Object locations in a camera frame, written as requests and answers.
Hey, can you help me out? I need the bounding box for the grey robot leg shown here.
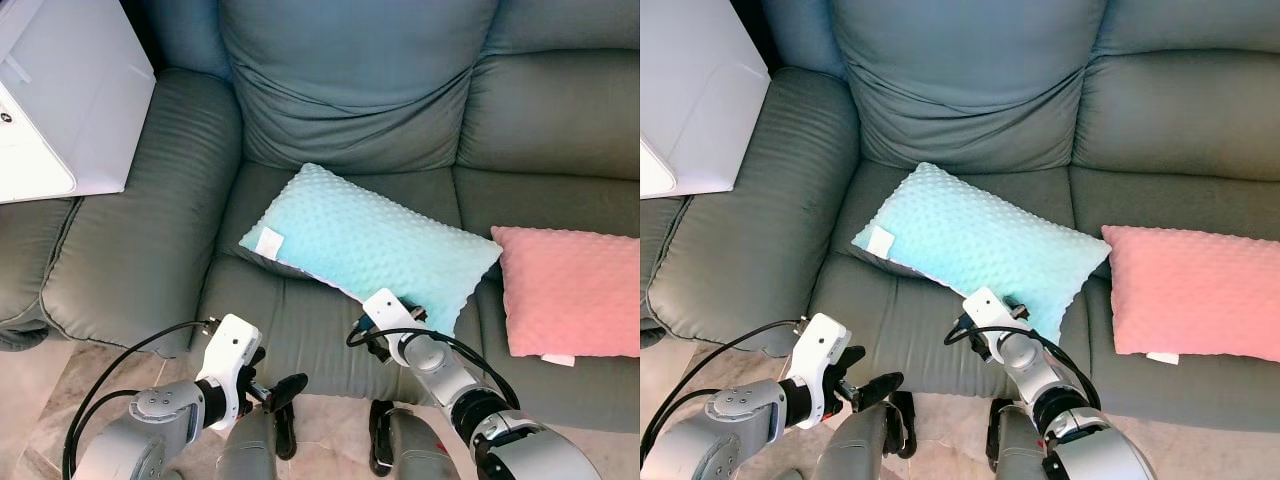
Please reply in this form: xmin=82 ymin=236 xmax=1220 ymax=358
xmin=985 ymin=398 xmax=1053 ymax=480
xmin=367 ymin=400 xmax=456 ymax=480
xmin=215 ymin=400 xmax=299 ymax=480
xmin=815 ymin=392 xmax=917 ymax=480

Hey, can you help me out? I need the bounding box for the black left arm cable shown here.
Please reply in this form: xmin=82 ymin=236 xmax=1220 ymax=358
xmin=62 ymin=318 xmax=219 ymax=471
xmin=640 ymin=318 xmax=807 ymax=467

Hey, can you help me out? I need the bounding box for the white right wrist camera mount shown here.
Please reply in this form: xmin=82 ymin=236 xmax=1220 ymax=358
xmin=360 ymin=288 xmax=417 ymax=337
xmin=962 ymin=287 xmax=1022 ymax=337

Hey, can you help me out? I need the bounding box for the grey robot left leg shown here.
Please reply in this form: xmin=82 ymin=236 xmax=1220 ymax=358
xmin=815 ymin=392 xmax=917 ymax=480
xmin=215 ymin=400 xmax=299 ymax=480

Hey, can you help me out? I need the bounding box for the pink dotted plush pillow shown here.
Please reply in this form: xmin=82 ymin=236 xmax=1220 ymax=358
xmin=490 ymin=226 xmax=641 ymax=367
xmin=1102 ymin=225 xmax=1280 ymax=365

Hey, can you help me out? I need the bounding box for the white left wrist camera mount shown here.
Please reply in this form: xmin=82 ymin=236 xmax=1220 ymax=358
xmin=195 ymin=313 xmax=264 ymax=431
xmin=783 ymin=313 xmax=854 ymax=429

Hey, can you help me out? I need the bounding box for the mint dotted plush pillow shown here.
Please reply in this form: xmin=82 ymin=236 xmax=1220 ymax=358
xmin=852 ymin=162 xmax=1113 ymax=342
xmin=238 ymin=163 xmax=503 ymax=337

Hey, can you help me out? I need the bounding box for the white box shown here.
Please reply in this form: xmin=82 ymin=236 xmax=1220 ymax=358
xmin=640 ymin=0 xmax=772 ymax=200
xmin=0 ymin=0 xmax=157 ymax=204

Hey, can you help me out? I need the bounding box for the grey robot right leg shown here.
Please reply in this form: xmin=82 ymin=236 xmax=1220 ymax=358
xmin=985 ymin=398 xmax=1053 ymax=480
xmin=367 ymin=400 xmax=456 ymax=480

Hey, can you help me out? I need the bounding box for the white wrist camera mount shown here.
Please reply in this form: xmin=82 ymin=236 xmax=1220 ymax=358
xmin=360 ymin=288 xmax=417 ymax=337
xmin=962 ymin=287 xmax=1022 ymax=337
xmin=195 ymin=313 xmax=264 ymax=431
xmin=783 ymin=313 xmax=854 ymax=429

